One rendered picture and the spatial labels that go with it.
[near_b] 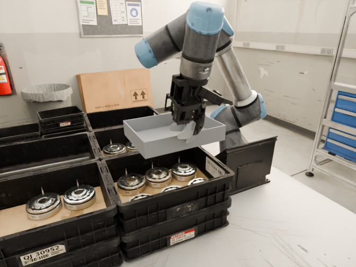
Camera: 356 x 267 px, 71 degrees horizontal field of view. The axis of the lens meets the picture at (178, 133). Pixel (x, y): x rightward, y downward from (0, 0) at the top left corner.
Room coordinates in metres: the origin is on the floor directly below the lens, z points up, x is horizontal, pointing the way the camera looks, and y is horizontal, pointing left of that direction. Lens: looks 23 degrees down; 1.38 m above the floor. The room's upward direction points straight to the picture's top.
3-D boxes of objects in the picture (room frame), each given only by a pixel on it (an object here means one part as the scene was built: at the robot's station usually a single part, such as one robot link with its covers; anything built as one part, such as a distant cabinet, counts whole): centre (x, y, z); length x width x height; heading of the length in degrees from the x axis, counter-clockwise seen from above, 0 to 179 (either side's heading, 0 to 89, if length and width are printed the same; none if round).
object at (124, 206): (0.77, 0.05, 0.92); 0.40 x 0.30 x 0.02; 115
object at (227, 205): (0.77, 0.05, 0.76); 0.40 x 0.30 x 0.12; 115
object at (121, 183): (0.79, 0.17, 0.86); 0.10 x 0.10 x 0.01
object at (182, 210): (0.77, 0.05, 0.87); 0.40 x 0.30 x 0.11; 115
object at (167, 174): (0.83, 0.08, 0.86); 0.10 x 0.10 x 0.01
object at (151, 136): (0.75, 0.02, 1.08); 0.27 x 0.20 x 0.05; 117
